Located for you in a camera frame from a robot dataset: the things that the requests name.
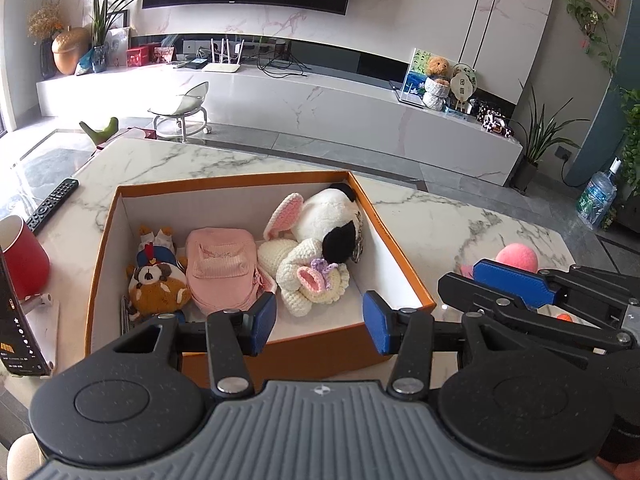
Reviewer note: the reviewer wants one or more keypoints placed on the black remote control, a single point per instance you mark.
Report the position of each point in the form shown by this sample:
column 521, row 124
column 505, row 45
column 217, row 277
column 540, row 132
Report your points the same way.
column 52, row 205

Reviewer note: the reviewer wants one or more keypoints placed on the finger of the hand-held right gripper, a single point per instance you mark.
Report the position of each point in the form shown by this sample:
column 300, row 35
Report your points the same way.
column 500, row 305
column 510, row 280

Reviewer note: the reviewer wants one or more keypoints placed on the cow-pattern toy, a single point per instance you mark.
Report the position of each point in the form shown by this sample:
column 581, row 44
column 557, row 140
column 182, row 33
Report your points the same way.
column 497, row 125

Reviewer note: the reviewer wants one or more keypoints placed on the black and white plush dog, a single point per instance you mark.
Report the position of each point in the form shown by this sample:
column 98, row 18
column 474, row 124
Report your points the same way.
column 332, row 220

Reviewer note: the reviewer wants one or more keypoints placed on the orange cardboard box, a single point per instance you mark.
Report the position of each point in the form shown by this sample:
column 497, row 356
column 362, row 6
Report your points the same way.
column 320, row 345

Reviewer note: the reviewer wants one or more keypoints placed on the gold round vase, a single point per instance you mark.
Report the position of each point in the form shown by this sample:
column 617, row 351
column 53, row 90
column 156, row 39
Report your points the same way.
column 70, row 50

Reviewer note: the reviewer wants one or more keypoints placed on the pink mini backpack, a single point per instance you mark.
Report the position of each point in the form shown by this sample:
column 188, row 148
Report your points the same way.
column 222, row 267

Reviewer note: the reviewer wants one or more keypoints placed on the hanging vine plant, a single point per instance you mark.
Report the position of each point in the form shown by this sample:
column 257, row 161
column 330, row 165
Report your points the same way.
column 592, row 25

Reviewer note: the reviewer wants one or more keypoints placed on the black phone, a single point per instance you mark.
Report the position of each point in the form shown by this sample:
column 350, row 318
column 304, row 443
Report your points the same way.
column 20, row 330

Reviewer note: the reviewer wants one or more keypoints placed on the pink round plush toy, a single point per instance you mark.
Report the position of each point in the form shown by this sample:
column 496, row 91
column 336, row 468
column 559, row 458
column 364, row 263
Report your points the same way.
column 517, row 257

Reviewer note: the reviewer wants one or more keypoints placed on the white picture frame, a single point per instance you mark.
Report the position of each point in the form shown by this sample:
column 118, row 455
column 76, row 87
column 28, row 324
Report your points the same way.
column 118, row 45

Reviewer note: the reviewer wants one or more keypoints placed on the small brown teddy bear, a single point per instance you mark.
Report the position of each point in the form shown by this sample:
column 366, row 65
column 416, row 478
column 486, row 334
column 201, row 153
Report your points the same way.
column 438, row 69

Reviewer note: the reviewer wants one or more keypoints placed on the white marble tv cabinet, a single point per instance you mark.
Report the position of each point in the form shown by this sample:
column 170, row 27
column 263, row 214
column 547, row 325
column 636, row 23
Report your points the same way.
column 320, row 105

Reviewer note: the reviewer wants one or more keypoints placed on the dried flowers in black vase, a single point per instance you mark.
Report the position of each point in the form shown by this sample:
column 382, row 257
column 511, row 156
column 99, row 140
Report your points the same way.
column 47, row 35

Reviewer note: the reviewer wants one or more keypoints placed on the green plant in blue vase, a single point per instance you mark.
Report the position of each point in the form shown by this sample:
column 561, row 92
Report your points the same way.
column 102, row 20

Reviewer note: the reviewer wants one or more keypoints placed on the potted grass plant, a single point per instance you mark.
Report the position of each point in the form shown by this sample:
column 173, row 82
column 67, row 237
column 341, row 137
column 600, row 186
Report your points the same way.
column 532, row 145

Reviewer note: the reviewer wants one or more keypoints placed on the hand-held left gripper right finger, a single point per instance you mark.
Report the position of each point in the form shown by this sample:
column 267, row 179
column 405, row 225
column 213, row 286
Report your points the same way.
column 377, row 327

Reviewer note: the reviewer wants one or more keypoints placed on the red cup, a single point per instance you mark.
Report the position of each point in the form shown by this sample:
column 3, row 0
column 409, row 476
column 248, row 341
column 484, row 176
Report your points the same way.
column 22, row 260

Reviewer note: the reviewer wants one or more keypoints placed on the landscape painting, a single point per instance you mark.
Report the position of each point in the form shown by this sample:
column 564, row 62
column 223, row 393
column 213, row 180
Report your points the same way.
column 414, row 77

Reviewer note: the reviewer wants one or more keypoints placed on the round fan ornament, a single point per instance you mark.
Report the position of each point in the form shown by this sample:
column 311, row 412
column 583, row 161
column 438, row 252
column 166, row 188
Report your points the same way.
column 463, row 84

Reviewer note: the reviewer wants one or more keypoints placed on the white rolling stool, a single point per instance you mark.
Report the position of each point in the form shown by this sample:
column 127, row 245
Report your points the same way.
column 180, row 107

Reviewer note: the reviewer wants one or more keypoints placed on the leafy floor plant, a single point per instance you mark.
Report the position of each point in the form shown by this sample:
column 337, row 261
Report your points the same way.
column 631, row 150

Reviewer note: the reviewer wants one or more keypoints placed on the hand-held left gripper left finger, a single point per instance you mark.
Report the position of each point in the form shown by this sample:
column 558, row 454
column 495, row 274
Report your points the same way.
column 262, row 322

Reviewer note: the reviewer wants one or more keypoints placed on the cream crochet bunny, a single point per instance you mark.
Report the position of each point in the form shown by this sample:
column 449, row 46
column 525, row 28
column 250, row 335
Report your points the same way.
column 300, row 270

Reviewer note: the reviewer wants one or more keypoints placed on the large water bottle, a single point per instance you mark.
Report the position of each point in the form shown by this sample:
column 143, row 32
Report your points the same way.
column 597, row 197

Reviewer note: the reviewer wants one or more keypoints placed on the brown bear plush toy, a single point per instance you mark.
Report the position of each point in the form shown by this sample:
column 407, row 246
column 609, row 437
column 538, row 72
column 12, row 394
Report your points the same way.
column 155, row 285

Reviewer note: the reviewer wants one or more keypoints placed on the white router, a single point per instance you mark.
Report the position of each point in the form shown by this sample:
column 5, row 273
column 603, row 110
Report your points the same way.
column 224, row 64

